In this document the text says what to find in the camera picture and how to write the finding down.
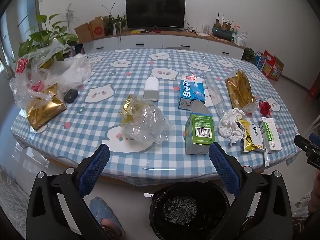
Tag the clear plastic tube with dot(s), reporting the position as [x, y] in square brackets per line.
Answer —
[212, 87]

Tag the black television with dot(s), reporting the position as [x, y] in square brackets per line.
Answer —
[155, 13]

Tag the open cardboard toy box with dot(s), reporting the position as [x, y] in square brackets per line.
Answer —
[277, 71]

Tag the gold foil bag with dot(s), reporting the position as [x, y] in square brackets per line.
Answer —
[240, 90]
[45, 110]

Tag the white tissue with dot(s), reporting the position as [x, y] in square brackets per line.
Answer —
[230, 127]

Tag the bonsai in blue planter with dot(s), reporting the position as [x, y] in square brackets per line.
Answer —
[222, 31]

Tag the black computer mouse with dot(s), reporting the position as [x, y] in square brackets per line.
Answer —
[71, 95]

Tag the blue milk carton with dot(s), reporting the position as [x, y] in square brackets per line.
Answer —
[191, 92]

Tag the brown cardboard box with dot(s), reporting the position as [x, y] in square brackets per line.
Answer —
[82, 33]

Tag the white television cabinet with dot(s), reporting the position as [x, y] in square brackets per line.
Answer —
[142, 41]

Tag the small green floor plant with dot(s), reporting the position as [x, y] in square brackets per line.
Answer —
[248, 54]

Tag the clear bag with gold wrapper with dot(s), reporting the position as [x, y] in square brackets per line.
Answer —
[147, 122]

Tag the white router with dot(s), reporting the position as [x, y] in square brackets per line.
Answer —
[202, 33]

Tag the red floor item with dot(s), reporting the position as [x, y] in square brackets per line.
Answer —
[313, 91]

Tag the yellow plant pot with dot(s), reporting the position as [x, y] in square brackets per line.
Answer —
[47, 64]

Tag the blue slipper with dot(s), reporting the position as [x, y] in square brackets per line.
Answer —
[102, 210]

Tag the person's right hand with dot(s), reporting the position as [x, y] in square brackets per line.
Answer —
[315, 202]

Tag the yellow snack wrapper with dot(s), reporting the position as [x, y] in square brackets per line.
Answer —
[250, 140]

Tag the yellow item on cabinet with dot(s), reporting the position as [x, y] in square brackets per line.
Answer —
[137, 31]

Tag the white and green medicine box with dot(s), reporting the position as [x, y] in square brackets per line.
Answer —
[271, 136]

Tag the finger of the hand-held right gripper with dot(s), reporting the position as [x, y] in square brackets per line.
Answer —
[303, 145]
[315, 138]

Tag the red item on cabinet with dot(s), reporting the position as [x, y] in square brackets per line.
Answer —
[156, 30]

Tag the blue colourful toy box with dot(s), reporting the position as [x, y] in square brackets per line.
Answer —
[260, 60]

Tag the clear bag with red print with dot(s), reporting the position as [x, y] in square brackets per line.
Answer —
[25, 85]

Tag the brown paper bag red print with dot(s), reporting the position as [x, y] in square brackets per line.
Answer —
[97, 28]

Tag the white sack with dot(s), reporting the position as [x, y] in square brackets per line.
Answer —
[242, 39]

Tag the green pothos plant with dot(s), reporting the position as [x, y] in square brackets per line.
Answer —
[40, 36]

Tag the blue checked tablecloth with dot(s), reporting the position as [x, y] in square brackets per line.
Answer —
[100, 120]

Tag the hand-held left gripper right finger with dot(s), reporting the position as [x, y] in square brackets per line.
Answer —
[222, 165]

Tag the green and grey carton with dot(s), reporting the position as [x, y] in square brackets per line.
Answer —
[200, 132]

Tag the black lined waste bin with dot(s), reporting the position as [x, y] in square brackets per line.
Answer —
[190, 210]

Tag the white cube device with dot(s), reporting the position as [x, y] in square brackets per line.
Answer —
[151, 90]

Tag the grey patterned rug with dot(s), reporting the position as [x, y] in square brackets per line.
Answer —
[301, 206]
[11, 195]

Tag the white chair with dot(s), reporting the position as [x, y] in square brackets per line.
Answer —
[316, 123]

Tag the tall potted plant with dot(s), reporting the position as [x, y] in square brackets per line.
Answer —
[113, 22]

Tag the red mesh net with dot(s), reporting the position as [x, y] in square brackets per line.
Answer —
[265, 107]

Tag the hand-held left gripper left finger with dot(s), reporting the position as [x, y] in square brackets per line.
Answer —
[96, 165]

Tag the spray bottle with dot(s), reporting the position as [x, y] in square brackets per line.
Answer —
[237, 30]

